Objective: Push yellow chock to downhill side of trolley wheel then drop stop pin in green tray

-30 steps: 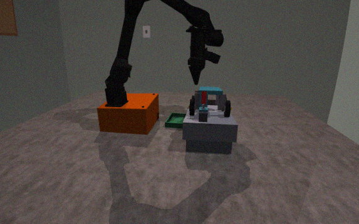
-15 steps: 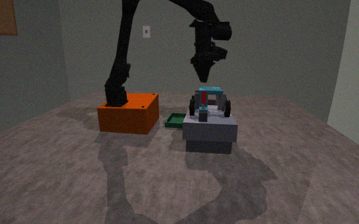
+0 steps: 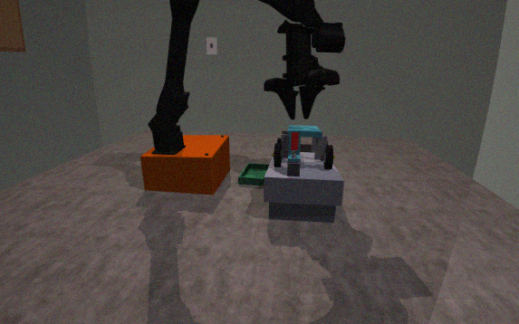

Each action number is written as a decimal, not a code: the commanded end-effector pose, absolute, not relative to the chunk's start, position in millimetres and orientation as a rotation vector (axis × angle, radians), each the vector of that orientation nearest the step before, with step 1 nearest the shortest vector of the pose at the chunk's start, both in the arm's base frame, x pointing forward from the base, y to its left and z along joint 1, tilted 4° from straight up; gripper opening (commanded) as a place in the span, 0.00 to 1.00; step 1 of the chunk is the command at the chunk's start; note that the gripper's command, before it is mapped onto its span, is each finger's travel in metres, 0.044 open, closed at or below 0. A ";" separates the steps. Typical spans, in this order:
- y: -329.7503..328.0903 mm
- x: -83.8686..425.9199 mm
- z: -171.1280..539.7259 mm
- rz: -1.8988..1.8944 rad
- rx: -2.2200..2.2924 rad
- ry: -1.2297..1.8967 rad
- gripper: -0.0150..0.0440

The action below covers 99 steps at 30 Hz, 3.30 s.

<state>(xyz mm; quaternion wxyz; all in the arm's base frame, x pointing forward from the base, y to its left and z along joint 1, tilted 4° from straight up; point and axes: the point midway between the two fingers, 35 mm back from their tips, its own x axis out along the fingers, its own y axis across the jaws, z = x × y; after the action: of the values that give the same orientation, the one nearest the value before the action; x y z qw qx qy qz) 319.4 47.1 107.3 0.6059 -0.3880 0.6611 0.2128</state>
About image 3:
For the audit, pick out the green tray floor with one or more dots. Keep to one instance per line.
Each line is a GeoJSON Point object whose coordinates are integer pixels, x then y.
{"type": "Point", "coordinates": [260, 173]}

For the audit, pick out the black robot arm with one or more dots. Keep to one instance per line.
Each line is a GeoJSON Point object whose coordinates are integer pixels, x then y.
{"type": "Point", "coordinates": [326, 37]}

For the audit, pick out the green tray rim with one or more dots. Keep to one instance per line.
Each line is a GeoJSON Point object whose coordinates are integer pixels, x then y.
{"type": "Point", "coordinates": [253, 181]}

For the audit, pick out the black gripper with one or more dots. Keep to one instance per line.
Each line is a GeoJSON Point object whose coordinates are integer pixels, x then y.
{"type": "Point", "coordinates": [299, 69]}

